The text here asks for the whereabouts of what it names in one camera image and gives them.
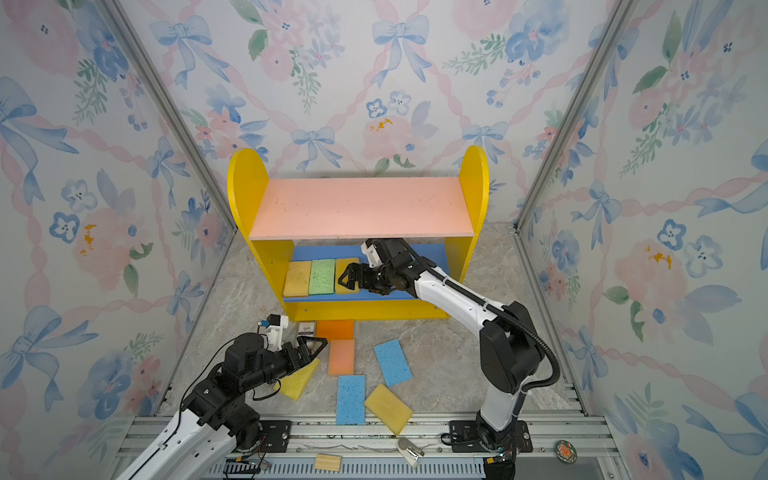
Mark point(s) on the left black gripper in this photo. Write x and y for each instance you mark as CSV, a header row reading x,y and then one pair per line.
x,y
306,354

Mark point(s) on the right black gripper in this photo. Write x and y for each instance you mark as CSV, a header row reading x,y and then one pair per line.
x,y
352,272

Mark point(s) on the deep yellow sponge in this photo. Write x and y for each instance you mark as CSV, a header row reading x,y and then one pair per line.
x,y
340,269

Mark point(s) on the green sponge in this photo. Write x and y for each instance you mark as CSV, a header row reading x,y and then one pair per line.
x,y
322,277

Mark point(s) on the dull yellow sponge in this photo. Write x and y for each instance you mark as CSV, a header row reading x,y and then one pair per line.
x,y
297,280

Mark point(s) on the tan yellow sponge front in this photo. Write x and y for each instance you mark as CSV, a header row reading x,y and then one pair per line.
x,y
389,409

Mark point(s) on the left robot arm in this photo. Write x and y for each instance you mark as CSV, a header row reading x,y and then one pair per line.
x,y
214,419

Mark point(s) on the yellow shelf pink blue boards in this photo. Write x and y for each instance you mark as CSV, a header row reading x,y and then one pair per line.
x,y
296,220

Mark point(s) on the playing card box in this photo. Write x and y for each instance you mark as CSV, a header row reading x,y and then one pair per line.
x,y
306,329

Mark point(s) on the dark orange sponge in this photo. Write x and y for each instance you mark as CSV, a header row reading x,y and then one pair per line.
x,y
336,330

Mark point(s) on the light orange sponge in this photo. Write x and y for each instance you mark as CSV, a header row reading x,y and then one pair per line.
x,y
342,357

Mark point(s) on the bright yellow sponge left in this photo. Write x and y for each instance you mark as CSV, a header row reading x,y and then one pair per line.
x,y
294,385

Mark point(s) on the blue sponge front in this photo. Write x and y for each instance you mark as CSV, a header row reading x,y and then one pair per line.
x,y
350,409

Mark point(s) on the blue sponge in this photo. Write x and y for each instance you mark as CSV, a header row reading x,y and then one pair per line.
x,y
350,409
393,363

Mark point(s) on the blue sponge right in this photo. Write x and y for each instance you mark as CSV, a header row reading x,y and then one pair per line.
x,y
393,363

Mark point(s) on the small wooden block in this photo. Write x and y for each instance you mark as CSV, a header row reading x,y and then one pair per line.
x,y
328,463

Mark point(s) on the metal clip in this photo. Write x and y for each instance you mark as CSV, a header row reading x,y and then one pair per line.
x,y
410,452

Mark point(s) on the round patterned badge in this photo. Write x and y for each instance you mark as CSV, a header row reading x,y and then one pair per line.
x,y
565,452

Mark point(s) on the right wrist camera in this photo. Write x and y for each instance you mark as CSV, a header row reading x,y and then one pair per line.
x,y
373,257

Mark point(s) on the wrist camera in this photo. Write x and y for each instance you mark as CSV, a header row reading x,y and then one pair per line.
x,y
373,257
272,329

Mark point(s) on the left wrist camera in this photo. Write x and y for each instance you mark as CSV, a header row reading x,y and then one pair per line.
x,y
272,329

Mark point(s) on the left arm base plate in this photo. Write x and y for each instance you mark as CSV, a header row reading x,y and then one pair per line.
x,y
270,436

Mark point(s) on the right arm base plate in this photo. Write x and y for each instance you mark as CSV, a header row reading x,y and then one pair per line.
x,y
463,437

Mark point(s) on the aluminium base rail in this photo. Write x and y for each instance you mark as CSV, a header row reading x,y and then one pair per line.
x,y
370,451

